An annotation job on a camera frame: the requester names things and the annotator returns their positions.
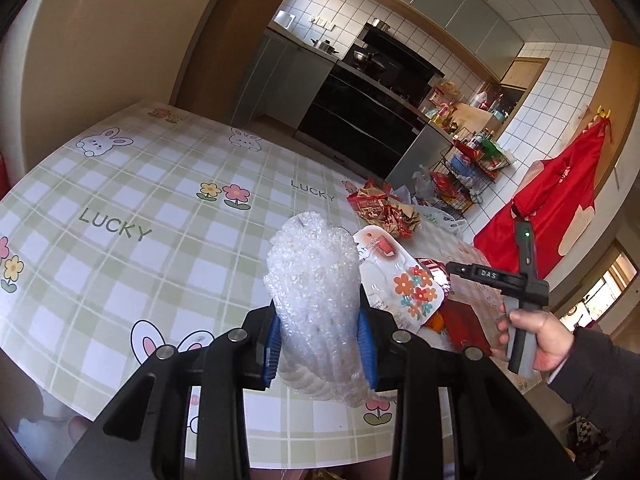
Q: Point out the wooden tall cabinet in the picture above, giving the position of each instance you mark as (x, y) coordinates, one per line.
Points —
(522, 90)

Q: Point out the red flat packet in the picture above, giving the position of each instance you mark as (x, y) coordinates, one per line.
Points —
(465, 327)

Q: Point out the checked bunny tablecloth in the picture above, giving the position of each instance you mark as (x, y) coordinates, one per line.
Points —
(150, 260)

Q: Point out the grey upper cabinets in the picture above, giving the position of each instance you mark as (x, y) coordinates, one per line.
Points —
(440, 0)

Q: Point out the white kettle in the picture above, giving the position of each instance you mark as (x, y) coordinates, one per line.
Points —
(284, 19)

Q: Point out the white bubble wrap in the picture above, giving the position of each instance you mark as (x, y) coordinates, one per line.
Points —
(315, 300)

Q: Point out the white plastic shopping bags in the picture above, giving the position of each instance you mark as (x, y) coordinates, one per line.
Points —
(437, 210)

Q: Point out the person's right forearm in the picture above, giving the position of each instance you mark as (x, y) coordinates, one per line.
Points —
(600, 390)

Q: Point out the crumpled red snack wrapper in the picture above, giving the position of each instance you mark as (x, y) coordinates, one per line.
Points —
(382, 207)

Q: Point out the black range hood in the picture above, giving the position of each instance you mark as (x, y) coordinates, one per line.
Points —
(400, 55)

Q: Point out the grey cabinets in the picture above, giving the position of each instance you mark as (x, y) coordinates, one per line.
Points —
(285, 80)
(440, 0)

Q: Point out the red apron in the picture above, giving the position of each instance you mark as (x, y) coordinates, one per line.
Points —
(550, 200)

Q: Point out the steel pot with lid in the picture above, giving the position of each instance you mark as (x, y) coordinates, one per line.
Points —
(325, 46)

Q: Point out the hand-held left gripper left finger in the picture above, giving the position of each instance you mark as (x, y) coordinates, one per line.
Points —
(269, 360)

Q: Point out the clear blister pack flower card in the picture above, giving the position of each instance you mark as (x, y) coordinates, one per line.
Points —
(400, 275)

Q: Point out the orange seasoning packet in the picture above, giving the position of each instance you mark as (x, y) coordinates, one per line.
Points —
(435, 324)

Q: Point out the grey lower cabinets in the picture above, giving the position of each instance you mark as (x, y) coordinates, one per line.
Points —
(285, 80)

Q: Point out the small steel pot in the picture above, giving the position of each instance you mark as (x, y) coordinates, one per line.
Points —
(380, 25)

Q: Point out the black built-in stove oven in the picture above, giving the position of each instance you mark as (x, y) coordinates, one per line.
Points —
(360, 120)

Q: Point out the person's right hand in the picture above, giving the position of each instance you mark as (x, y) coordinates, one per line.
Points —
(552, 345)

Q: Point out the group of condiment bottles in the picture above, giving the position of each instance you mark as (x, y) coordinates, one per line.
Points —
(442, 117)

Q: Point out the black wok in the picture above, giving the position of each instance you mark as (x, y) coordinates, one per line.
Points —
(366, 57)

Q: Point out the cream refrigerator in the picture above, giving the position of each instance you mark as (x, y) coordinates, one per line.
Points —
(110, 35)

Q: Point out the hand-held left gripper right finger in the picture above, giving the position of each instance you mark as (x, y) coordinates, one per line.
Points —
(366, 355)

